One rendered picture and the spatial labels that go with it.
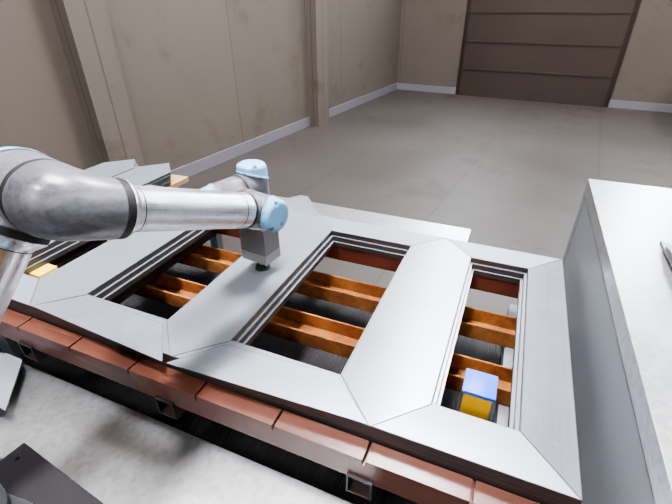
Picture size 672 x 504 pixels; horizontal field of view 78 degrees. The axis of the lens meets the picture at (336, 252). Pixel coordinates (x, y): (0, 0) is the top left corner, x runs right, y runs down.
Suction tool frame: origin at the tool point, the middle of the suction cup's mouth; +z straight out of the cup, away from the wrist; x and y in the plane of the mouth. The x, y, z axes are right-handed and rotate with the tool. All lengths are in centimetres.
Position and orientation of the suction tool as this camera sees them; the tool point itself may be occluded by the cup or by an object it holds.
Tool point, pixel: (263, 270)
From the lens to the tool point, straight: 120.2
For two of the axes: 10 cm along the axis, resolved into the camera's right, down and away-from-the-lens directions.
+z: 0.0, 8.6, 5.1
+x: -5.0, 4.4, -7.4
